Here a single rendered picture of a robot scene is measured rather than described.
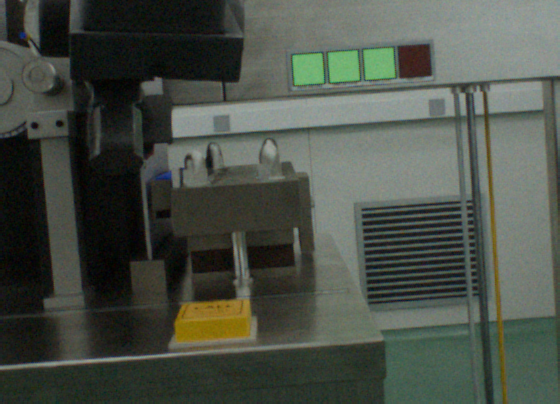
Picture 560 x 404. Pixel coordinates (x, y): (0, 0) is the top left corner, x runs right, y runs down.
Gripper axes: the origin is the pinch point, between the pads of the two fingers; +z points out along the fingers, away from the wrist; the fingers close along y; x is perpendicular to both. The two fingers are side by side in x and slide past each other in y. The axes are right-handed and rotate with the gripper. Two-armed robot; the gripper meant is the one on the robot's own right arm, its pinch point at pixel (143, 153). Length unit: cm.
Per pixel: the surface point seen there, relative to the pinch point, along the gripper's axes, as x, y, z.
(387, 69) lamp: 23.0, 37.2, 21.1
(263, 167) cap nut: -4.2, 15.7, -1.7
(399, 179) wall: 100, 75, 245
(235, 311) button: -26.4, 12.2, -16.8
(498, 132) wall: 117, 123, 236
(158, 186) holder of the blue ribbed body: -4.7, 1.9, 0.7
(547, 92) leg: 27, 71, 41
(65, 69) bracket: 6.9, -7.7, -10.6
